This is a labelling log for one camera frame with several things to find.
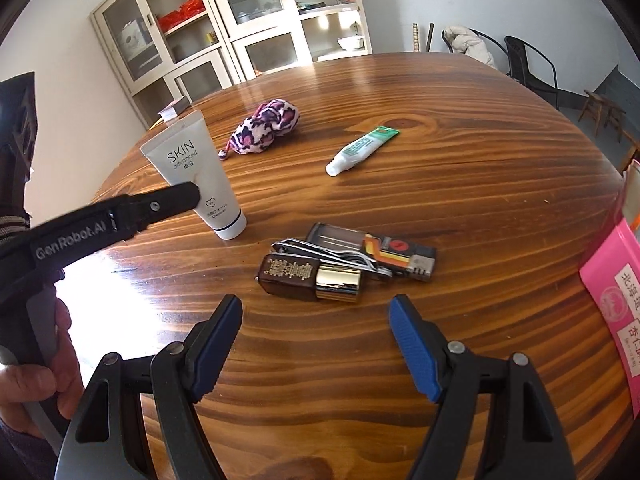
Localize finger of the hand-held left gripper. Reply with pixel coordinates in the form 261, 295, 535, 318
127, 181, 202, 233

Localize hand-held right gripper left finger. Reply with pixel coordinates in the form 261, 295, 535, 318
60, 294, 244, 480

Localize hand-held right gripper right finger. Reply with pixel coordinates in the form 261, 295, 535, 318
389, 295, 573, 480

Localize white cosmetic tube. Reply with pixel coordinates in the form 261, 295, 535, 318
140, 109, 248, 241

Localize black case orange stripes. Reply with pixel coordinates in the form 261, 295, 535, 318
305, 221, 437, 283

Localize brown bottle gold cap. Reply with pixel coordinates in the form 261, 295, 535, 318
257, 254, 362, 304

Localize silver nail clipper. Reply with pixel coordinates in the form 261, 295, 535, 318
271, 240, 393, 281

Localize leopard print fabric pouch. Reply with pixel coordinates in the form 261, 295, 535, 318
218, 100, 301, 162

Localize green white toothpaste tube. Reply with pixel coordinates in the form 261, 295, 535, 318
325, 126, 401, 177

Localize pink metal tin container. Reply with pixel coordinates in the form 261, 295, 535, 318
579, 159, 640, 413

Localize person's left forearm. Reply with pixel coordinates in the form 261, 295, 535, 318
0, 417, 63, 480

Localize person's left hand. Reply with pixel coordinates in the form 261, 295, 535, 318
0, 297, 86, 436

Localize deck of cards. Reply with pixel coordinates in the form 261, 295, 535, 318
157, 97, 192, 122

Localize white carton box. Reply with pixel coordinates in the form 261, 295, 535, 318
120, 22, 151, 58

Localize red plastic bags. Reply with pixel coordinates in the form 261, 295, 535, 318
157, 0, 207, 31

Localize cream glass door cabinet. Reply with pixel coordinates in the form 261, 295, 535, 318
90, 0, 373, 128

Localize grey dishes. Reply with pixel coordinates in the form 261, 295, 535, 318
234, 2, 281, 23

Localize wooden bench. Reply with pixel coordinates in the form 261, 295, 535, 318
617, 130, 640, 171

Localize black metal chair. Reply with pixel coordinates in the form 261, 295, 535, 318
504, 36, 561, 111
442, 27, 511, 78

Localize white puffer jacket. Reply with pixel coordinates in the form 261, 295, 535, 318
442, 25, 498, 71

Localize wooden stool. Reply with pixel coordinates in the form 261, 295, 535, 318
580, 90, 626, 136

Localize grey staircase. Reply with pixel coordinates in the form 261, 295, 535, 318
562, 67, 640, 126

